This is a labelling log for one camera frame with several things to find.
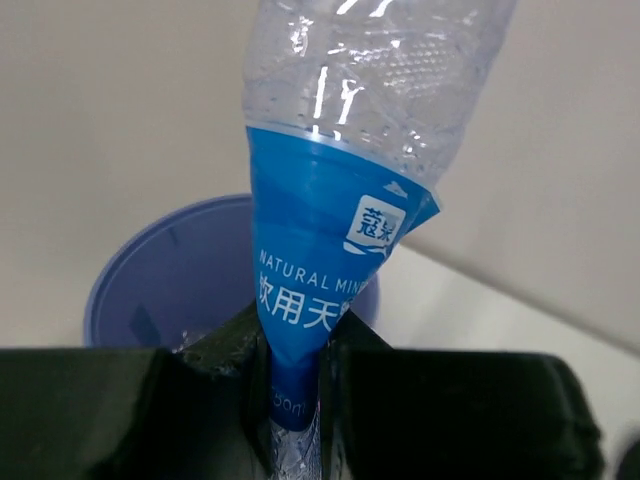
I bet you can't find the blue label water bottle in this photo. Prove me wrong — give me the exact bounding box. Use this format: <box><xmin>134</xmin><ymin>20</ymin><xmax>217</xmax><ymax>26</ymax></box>
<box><xmin>242</xmin><ymin>1</ymin><xmax>515</xmax><ymax>479</ymax></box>

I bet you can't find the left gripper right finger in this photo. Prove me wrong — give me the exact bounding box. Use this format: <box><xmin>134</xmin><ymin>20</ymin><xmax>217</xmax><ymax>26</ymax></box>
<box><xmin>320</xmin><ymin>313</ymin><xmax>605</xmax><ymax>479</ymax></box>

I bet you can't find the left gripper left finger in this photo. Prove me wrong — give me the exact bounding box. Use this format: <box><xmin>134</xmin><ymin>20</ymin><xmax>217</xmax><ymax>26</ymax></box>
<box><xmin>1</xmin><ymin>306</ymin><xmax>272</xmax><ymax>479</ymax></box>

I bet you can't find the blue plastic bin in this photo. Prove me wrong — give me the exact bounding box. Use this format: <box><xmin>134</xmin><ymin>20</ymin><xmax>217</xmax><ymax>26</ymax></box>
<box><xmin>82</xmin><ymin>193</ymin><xmax>381</xmax><ymax>351</ymax></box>

